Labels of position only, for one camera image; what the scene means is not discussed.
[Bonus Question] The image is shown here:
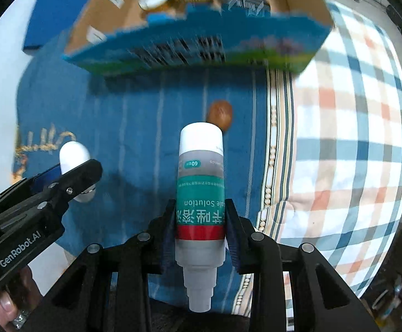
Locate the white oval case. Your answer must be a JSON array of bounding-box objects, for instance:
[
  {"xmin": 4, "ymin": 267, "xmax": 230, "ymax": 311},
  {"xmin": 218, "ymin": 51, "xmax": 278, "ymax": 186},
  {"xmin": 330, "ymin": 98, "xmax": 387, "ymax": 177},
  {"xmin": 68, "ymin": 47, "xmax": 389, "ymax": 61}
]
[{"xmin": 59, "ymin": 141, "xmax": 96, "ymax": 203}]

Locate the green label solution bottle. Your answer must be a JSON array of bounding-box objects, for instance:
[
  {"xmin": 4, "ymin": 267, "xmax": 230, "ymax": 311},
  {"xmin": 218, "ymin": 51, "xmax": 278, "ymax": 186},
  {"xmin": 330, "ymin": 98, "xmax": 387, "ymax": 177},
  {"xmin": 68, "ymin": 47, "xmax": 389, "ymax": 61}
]
[{"xmin": 176, "ymin": 122, "xmax": 226, "ymax": 313}]

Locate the brown walnut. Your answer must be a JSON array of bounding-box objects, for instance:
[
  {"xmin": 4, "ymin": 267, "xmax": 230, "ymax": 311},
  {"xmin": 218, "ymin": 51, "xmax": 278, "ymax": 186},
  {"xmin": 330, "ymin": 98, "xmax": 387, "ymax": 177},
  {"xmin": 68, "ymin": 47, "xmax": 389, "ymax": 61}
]
[{"xmin": 206, "ymin": 100, "xmax": 233, "ymax": 133}]

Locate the left hand with ring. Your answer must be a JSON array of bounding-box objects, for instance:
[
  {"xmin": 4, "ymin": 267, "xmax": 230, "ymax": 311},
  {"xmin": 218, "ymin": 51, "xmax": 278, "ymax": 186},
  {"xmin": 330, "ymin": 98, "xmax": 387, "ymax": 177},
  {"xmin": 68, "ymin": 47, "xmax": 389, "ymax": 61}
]
[{"xmin": 0, "ymin": 266, "xmax": 43, "ymax": 331}]

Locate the blue striped blanket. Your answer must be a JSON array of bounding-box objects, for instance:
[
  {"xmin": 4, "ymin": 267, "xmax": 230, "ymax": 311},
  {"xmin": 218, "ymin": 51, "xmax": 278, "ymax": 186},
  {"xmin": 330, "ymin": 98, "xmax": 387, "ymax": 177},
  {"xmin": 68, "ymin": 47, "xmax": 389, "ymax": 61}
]
[{"xmin": 11, "ymin": 27, "xmax": 296, "ymax": 319}]

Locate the plaid checkered blanket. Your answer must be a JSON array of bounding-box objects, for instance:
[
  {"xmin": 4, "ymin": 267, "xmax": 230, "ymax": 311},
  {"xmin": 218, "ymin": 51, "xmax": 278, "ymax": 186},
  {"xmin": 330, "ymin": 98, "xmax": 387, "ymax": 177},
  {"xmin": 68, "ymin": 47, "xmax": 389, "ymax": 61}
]
[{"xmin": 276, "ymin": 0, "xmax": 402, "ymax": 300}]

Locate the blue foam mat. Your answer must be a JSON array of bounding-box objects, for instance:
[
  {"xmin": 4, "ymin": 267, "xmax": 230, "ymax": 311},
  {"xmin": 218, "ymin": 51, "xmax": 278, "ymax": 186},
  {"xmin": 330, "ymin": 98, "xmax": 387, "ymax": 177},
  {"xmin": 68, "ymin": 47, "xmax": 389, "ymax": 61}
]
[{"xmin": 23, "ymin": 0, "xmax": 88, "ymax": 52}]

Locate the open cardboard box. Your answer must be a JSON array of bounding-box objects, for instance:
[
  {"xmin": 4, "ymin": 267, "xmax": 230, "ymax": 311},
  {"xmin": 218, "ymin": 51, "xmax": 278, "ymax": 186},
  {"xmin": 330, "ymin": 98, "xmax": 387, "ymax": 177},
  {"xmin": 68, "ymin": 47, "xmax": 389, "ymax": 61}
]
[{"xmin": 63, "ymin": 0, "xmax": 334, "ymax": 76}]

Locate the clear lid round tin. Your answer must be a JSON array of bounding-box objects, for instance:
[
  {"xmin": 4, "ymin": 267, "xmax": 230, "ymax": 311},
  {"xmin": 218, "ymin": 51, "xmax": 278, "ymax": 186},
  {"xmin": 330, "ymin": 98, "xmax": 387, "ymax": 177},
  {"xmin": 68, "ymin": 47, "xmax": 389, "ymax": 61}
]
[{"xmin": 221, "ymin": 0, "xmax": 272, "ymax": 17}]

